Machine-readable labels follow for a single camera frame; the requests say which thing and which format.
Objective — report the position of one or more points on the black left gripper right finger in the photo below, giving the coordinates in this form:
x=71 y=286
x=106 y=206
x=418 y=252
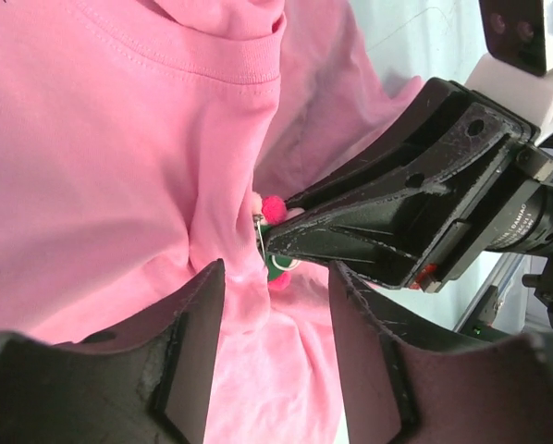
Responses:
x=405 y=379

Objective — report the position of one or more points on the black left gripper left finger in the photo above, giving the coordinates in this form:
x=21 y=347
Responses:
x=146 y=379

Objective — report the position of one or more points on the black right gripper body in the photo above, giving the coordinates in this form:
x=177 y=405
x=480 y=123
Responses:
x=514 y=216

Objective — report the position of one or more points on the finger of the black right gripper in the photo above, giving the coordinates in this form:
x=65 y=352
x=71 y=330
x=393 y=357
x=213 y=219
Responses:
x=385 y=229
x=436 y=109

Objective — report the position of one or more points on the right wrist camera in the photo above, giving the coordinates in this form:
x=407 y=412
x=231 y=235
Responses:
x=517 y=70

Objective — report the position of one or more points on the pink t-shirt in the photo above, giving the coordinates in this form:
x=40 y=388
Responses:
x=134 y=139

